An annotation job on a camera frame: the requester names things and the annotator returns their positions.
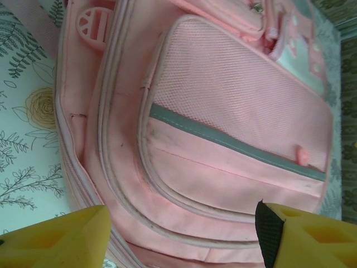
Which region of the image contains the pink backpack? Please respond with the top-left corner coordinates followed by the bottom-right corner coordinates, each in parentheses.
top-left (8, 0), bottom-right (335, 268)

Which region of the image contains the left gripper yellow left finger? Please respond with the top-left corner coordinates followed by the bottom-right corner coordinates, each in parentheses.
top-left (0, 205), bottom-right (112, 268)

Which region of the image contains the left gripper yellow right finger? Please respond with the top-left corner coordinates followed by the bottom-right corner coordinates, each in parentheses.
top-left (255, 199), bottom-right (357, 268)

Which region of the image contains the floral tablecloth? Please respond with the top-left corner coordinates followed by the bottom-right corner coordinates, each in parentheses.
top-left (0, 0), bottom-right (342, 268)

